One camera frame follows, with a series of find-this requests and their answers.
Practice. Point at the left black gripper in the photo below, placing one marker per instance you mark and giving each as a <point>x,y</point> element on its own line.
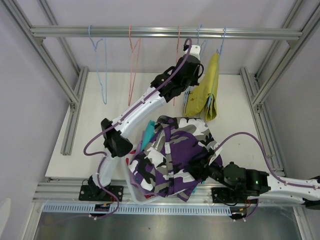
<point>194,82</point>

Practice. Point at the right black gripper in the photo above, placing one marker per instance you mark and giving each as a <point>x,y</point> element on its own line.
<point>205,171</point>

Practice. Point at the purple grey camouflage trousers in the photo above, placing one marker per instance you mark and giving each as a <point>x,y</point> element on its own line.
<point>162,168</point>

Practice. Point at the pink wire hanger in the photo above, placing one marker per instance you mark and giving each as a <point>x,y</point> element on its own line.
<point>135,56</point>

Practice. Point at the white plastic basket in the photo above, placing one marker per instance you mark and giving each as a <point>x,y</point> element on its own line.
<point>138,197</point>

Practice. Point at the teal trousers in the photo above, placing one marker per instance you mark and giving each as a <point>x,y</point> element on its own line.
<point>147,134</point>

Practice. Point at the light blue wire hanger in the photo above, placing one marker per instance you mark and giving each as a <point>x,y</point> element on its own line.
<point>97,59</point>

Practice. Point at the lilac purple trousers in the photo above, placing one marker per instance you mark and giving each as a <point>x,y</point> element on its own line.
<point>138,149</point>

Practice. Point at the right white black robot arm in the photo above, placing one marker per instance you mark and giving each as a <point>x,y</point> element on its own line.
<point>240,185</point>

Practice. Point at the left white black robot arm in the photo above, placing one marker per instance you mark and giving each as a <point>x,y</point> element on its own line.
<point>112,142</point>

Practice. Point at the olive yellow trousers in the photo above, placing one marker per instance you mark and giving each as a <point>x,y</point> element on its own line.
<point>198,97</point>

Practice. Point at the blue hanger under olive trousers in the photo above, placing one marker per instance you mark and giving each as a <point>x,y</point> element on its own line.
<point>214,66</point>

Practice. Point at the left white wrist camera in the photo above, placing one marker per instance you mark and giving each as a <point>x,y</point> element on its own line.
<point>195,50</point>

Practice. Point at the aluminium hanging rail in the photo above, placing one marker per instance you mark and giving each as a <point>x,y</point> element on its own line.
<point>59,31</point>

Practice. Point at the right aluminium frame posts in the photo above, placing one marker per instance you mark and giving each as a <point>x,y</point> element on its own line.
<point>303,15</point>

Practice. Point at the aluminium frame posts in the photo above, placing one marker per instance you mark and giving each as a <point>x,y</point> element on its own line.
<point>303,15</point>
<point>75,95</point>

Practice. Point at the left aluminium frame posts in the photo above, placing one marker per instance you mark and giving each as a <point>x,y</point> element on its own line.
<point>75,95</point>

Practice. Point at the white slotted cable duct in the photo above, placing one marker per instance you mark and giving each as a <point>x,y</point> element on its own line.
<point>188,210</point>

